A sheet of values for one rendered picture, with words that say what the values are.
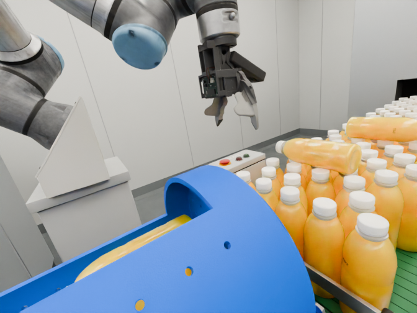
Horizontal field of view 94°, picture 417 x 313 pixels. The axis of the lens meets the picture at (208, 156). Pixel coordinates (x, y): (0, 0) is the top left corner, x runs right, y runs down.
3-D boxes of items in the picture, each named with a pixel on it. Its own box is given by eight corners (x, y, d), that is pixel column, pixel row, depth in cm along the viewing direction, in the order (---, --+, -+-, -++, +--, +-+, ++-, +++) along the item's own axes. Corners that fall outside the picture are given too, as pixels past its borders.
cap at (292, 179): (280, 182, 51) (280, 176, 51) (294, 178, 52) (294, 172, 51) (290, 188, 47) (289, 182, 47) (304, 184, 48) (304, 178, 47)
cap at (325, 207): (309, 213, 38) (309, 205, 37) (316, 204, 40) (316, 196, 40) (332, 221, 35) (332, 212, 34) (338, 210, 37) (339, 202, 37)
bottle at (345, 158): (344, 177, 44) (276, 160, 59) (358, 171, 47) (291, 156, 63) (348, 146, 42) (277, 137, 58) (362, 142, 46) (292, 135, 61)
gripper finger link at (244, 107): (241, 135, 42) (221, 100, 44) (260, 128, 45) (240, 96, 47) (249, 127, 39) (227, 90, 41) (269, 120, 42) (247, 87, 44)
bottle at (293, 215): (313, 271, 46) (314, 204, 40) (283, 276, 46) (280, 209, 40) (298, 249, 52) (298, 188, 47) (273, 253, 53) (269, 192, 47)
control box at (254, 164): (209, 190, 72) (205, 164, 69) (247, 171, 82) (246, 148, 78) (226, 199, 64) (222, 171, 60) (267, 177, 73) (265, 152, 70)
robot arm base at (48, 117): (54, 150, 82) (25, 140, 76) (76, 111, 85) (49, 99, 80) (50, 151, 66) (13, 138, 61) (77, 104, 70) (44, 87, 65)
